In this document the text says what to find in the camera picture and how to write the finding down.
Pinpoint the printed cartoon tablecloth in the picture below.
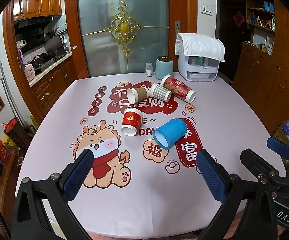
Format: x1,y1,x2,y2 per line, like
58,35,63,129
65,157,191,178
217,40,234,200
19,74,286,239

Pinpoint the wooden wall cabinet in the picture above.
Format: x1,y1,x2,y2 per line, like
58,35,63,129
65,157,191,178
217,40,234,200
233,0,289,134

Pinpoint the small white pill bottle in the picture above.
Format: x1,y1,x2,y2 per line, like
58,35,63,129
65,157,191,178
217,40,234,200
145,62,154,77

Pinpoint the light blue canister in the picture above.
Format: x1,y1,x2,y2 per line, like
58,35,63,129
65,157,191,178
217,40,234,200
155,56,173,80

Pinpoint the brown kraft paper cup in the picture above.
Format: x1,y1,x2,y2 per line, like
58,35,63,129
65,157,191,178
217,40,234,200
127,87,149,105

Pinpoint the red tin can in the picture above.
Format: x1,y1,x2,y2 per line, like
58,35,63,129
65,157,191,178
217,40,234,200
0,140,11,165

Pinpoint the frosted glass door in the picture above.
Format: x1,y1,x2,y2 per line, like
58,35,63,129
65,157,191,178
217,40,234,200
77,0,169,77

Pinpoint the white appliance with cloth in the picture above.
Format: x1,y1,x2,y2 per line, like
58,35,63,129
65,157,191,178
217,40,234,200
175,33,225,82

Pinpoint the grey checkered paper cup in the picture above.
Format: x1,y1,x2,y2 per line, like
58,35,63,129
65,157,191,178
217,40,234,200
149,83,172,102

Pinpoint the red paper cup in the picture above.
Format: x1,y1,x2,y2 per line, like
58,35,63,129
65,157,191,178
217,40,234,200
121,108,143,137

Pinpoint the blue plastic cup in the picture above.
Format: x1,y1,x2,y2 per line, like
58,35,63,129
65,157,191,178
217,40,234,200
153,119,187,150

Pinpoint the red floral tall cup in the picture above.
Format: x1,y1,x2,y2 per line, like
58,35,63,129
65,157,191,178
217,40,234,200
160,74,196,103

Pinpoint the dark wicker basket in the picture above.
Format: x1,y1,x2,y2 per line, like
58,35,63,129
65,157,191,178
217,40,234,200
1,117,32,153

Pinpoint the pink kitchen appliance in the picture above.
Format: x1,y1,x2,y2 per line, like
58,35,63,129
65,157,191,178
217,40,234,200
24,63,35,82

